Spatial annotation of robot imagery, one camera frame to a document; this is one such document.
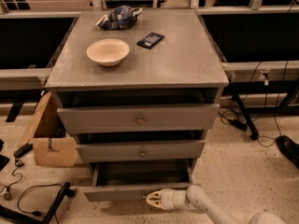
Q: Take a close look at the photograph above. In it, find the white bowl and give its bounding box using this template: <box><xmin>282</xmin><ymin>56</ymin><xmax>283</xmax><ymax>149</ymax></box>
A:
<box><xmin>87</xmin><ymin>38</ymin><xmax>130</xmax><ymax>67</ymax></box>

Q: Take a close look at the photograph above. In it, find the grey bottom drawer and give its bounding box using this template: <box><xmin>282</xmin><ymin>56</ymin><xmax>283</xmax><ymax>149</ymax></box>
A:
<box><xmin>84</xmin><ymin>158</ymin><xmax>197</xmax><ymax>202</ymax></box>

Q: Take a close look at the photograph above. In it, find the black stand leg left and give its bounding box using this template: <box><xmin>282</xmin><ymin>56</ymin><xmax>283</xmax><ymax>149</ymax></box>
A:
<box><xmin>0</xmin><ymin>182</ymin><xmax>75</xmax><ymax>224</ymax></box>

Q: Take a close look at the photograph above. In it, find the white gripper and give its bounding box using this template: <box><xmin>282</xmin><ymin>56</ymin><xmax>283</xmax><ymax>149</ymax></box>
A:
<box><xmin>147</xmin><ymin>189</ymin><xmax>188</xmax><ymax>210</ymax></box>

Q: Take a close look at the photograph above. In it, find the grey drawer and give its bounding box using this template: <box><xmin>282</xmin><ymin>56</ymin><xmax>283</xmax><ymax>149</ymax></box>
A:
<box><xmin>76</xmin><ymin>141</ymin><xmax>205</xmax><ymax>162</ymax></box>
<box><xmin>84</xmin><ymin>158</ymin><xmax>197</xmax><ymax>202</ymax></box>
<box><xmin>57</xmin><ymin>104</ymin><xmax>219</xmax><ymax>134</ymax></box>

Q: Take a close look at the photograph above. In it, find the black power adapter with cable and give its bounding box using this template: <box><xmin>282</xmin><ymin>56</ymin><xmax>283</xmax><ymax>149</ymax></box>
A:
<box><xmin>218</xmin><ymin>105</ymin><xmax>248</xmax><ymax>131</ymax></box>

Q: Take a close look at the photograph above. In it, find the grey top drawer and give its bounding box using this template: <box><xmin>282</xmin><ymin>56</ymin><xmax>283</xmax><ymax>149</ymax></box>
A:
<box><xmin>57</xmin><ymin>104</ymin><xmax>219</xmax><ymax>134</ymax></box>

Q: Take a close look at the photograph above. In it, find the blue crumpled chip bag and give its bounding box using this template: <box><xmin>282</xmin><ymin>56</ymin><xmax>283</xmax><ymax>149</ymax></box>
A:
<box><xmin>95</xmin><ymin>6</ymin><xmax>142</xmax><ymax>30</ymax></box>

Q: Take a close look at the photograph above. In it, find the grey drawer cabinet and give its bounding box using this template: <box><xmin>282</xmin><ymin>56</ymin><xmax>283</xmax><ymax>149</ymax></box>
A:
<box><xmin>44</xmin><ymin>8</ymin><xmax>230</xmax><ymax>173</ymax></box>

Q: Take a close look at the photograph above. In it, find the grey middle drawer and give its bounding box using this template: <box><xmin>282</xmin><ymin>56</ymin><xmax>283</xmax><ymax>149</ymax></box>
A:
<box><xmin>76</xmin><ymin>141</ymin><xmax>205</xmax><ymax>162</ymax></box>

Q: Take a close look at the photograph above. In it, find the black table leg right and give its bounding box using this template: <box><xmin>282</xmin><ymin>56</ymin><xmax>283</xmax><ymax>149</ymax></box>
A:
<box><xmin>232</xmin><ymin>93</ymin><xmax>259</xmax><ymax>140</ymax></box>

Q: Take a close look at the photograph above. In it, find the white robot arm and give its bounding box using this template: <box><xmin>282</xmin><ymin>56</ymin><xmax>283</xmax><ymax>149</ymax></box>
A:
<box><xmin>146</xmin><ymin>185</ymin><xmax>286</xmax><ymax>224</ymax></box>

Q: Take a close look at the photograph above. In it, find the black shoe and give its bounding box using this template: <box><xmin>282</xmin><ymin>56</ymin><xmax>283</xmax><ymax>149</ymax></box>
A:
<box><xmin>276</xmin><ymin>135</ymin><xmax>299</xmax><ymax>169</ymax></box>

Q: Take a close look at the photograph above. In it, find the black cable on floor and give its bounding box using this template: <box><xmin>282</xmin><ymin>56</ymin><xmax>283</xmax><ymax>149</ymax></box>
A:
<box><xmin>0</xmin><ymin>158</ymin><xmax>25</xmax><ymax>202</ymax></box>

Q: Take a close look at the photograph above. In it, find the cardboard box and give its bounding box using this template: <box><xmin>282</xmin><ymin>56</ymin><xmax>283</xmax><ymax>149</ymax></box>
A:
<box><xmin>18</xmin><ymin>92</ymin><xmax>78</xmax><ymax>167</ymax></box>

